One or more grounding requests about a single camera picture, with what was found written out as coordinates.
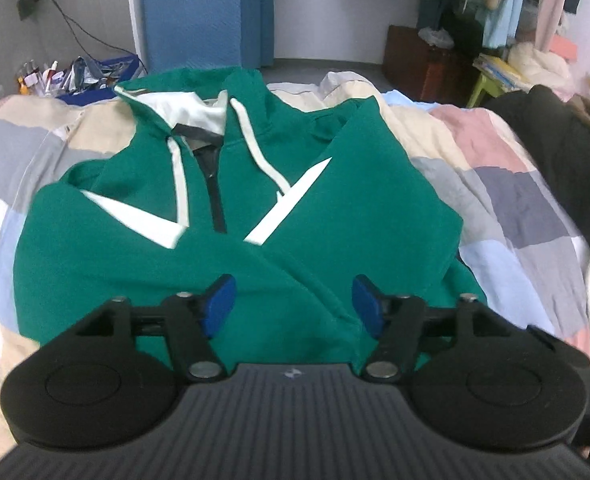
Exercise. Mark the cream fluffy blanket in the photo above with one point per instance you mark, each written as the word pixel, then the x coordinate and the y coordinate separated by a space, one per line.
pixel 540 65

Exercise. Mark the light blue hanging garment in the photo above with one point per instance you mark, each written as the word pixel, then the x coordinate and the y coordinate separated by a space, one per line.
pixel 505 5

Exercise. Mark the blue box of toiletries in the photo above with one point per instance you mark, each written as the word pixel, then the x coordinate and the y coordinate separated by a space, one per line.
pixel 75 75

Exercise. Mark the green hoodie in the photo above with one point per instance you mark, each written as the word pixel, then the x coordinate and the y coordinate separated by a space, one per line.
pixel 325 220

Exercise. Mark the teal curtain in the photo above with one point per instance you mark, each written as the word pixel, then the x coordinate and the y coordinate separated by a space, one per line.
pixel 259 10

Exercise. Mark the blue storage box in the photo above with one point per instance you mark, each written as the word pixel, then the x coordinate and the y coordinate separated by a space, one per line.
pixel 82 96

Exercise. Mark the green stool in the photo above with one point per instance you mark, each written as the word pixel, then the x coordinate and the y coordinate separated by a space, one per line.
pixel 490 87

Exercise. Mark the black wall socket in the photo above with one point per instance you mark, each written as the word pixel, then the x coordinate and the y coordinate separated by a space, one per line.
pixel 27 6

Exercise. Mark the pink box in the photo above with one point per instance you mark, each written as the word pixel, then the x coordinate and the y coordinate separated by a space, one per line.
pixel 565 49

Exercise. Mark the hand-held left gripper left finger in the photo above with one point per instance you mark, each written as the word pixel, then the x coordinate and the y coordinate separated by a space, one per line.
pixel 220 300

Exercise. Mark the pastel patchwork quilt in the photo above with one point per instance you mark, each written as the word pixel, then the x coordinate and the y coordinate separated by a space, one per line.
pixel 515 200

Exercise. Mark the white plastic bag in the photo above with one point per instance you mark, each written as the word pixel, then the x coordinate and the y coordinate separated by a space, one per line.
pixel 435 37

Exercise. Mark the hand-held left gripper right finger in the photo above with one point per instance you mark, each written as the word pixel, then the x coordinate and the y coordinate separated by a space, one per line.
pixel 367 302

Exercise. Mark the brown wooden box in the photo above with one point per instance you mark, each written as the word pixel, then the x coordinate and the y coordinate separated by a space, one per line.
pixel 410 65

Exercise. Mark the blue textured upright mat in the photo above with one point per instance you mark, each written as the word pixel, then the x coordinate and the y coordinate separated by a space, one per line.
pixel 195 15

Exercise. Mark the black garment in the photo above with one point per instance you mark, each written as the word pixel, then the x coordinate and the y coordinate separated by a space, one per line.
pixel 565 150

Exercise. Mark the stack of books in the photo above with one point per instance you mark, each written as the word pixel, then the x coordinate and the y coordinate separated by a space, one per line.
pixel 500 67

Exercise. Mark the pink hanging garment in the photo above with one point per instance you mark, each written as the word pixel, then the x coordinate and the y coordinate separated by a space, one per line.
pixel 552 0

